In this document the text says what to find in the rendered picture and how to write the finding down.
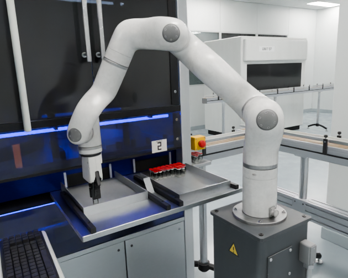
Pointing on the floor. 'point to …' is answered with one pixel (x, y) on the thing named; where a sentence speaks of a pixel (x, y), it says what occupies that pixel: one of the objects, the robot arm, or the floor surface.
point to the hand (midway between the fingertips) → (95, 192)
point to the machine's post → (183, 82)
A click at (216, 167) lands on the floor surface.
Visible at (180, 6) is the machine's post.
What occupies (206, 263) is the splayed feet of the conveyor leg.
